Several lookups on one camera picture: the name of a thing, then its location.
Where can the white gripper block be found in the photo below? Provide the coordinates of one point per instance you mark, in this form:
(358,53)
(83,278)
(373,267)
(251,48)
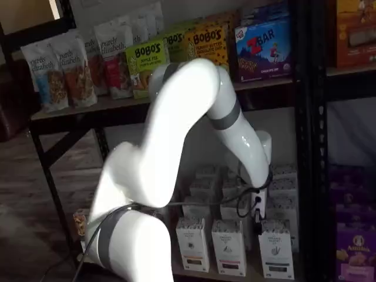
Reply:
(263,202)

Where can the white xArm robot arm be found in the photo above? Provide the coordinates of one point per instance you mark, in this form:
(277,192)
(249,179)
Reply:
(164,117)

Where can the white box with pink strip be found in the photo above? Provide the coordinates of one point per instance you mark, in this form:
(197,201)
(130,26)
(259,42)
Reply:
(232,212)
(230,191)
(229,249)
(233,173)

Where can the white box with orange strip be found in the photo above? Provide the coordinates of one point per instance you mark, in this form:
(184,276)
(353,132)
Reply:
(192,243)
(192,211)
(207,173)
(201,191)

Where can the purple snack box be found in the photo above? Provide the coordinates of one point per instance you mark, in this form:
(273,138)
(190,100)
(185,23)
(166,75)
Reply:
(348,179)
(355,211)

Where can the purple Annie's box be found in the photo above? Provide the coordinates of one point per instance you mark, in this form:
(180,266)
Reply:
(357,255)

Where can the blue Z Bar box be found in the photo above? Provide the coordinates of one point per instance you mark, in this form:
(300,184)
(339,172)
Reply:
(264,13)
(261,50)

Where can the brown granola box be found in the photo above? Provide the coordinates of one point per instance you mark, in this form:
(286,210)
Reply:
(80,224)

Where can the light wooden shelf board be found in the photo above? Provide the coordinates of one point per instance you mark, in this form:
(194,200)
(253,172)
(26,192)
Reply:
(352,72)
(102,107)

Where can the yellow Bobo's peanut butter box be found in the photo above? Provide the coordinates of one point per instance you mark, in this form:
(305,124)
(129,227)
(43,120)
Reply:
(223,17)
(208,44)

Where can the green Bobo's apple pie box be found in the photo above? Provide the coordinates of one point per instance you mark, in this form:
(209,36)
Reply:
(144,64)

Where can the orange snack box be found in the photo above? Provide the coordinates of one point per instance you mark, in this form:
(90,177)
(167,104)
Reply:
(355,35)

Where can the black metal shelving rack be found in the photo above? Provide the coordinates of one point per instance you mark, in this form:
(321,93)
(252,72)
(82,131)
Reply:
(320,176)
(302,147)

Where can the red Purely Elizabeth granola bag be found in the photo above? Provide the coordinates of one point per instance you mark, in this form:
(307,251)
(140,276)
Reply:
(97,64)
(114,58)

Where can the white granola bag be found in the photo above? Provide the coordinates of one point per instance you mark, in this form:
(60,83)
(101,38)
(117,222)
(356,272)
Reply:
(155,17)
(138,29)

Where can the orange Purely Elizabeth granola bag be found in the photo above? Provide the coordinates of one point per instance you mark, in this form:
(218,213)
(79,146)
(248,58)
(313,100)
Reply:
(76,73)

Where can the blue Purely Elizabeth granola bag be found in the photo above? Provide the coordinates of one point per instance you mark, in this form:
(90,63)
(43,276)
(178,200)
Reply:
(41,73)

